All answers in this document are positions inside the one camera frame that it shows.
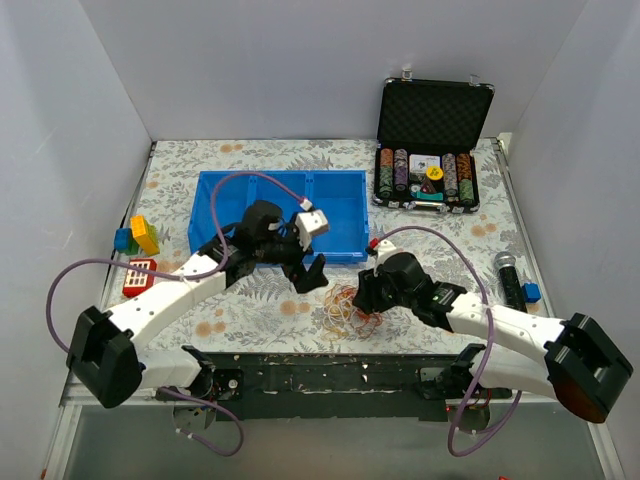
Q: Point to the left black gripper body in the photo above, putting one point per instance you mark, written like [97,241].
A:
[293,256]

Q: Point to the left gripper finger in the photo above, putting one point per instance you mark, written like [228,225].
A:
[296,274]
[315,277]

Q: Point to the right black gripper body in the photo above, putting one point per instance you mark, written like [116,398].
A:
[373,288]

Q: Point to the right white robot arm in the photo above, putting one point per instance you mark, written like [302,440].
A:
[571,360]

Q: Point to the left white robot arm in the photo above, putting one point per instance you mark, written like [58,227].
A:
[109,350]

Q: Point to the blue three-compartment bin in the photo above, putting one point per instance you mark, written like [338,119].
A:
[341,195]

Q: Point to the floral table mat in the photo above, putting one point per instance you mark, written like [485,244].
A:
[263,313]

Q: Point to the black base beam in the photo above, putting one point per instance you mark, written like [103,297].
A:
[327,385]

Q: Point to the stacked colourful toy bricks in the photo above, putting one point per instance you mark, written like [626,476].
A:
[140,237]

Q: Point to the black microphone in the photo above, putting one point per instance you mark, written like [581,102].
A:
[504,263]

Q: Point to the red white toy brick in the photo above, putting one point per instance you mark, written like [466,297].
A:
[135,282]

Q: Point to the small blue block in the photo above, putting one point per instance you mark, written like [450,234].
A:
[531,292]

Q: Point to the black poker chip case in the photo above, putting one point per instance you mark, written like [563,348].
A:
[427,131]

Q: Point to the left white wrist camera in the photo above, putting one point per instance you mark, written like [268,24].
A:
[310,224]

